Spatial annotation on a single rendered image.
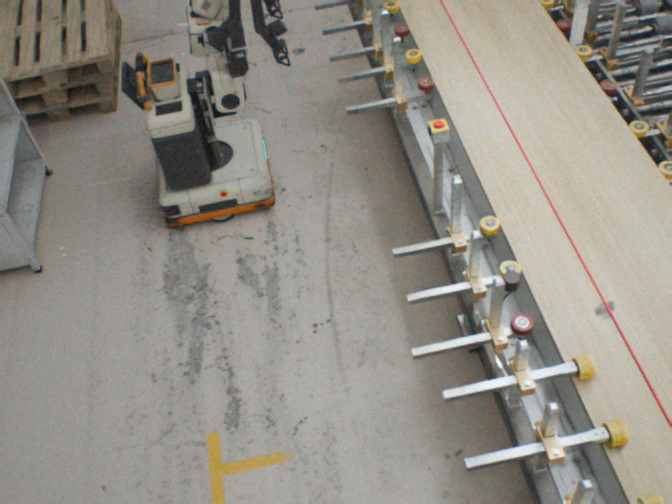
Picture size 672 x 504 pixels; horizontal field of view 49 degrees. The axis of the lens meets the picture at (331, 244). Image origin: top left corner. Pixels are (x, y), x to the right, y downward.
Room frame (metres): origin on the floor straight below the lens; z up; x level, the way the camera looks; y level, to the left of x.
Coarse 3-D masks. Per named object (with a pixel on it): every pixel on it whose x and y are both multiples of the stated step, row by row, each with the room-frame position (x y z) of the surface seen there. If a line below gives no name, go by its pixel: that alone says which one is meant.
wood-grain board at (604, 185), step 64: (448, 0) 3.68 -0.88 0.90; (512, 0) 3.58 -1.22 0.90; (448, 64) 3.10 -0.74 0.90; (512, 64) 3.01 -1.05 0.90; (576, 64) 2.93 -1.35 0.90; (512, 128) 2.54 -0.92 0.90; (576, 128) 2.47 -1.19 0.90; (512, 192) 2.14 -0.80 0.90; (576, 192) 2.08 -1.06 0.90; (640, 192) 2.02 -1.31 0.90; (576, 256) 1.74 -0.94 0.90; (640, 256) 1.69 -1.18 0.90; (576, 320) 1.45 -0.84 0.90; (640, 320) 1.41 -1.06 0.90; (576, 384) 1.20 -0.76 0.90; (640, 384) 1.16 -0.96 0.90; (640, 448) 0.94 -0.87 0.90
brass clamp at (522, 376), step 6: (510, 360) 1.30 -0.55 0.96; (510, 366) 1.28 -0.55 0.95; (510, 372) 1.27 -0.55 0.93; (516, 372) 1.24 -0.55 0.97; (522, 372) 1.24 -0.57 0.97; (528, 372) 1.24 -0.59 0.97; (522, 378) 1.22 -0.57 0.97; (528, 378) 1.21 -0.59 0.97; (522, 384) 1.19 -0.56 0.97; (534, 384) 1.19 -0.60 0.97; (522, 390) 1.17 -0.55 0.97; (528, 390) 1.18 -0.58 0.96; (534, 390) 1.18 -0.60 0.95; (522, 396) 1.17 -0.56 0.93
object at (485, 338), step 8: (472, 336) 1.48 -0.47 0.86; (480, 336) 1.48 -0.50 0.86; (488, 336) 1.47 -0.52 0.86; (512, 336) 1.46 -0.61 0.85; (520, 336) 1.46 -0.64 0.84; (440, 344) 1.47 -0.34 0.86; (448, 344) 1.46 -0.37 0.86; (456, 344) 1.46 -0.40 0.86; (464, 344) 1.45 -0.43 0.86; (472, 344) 1.45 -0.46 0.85; (480, 344) 1.46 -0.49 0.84; (416, 352) 1.45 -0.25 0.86; (424, 352) 1.45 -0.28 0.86; (432, 352) 1.44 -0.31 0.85; (440, 352) 1.45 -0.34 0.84
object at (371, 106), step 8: (408, 96) 2.98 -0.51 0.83; (416, 96) 2.97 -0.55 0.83; (424, 96) 2.96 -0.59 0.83; (360, 104) 2.97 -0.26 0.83; (368, 104) 2.96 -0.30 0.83; (376, 104) 2.95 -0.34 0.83; (384, 104) 2.95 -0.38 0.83; (392, 104) 2.95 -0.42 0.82; (352, 112) 2.94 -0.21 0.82; (360, 112) 2.94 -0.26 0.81
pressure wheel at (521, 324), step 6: (516, 318) 1.50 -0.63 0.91; (522, 318) 1.50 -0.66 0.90; (528, 318) 1.49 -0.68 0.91; (510, 324) 1.49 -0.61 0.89; (516, 324) 1.47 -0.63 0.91; (522, 324) 1.47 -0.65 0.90; (528, 324) 1.46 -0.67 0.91; (516, 330) 1.45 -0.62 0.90; (522, 330) 1.44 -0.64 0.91; (528, 330) 1.44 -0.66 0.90
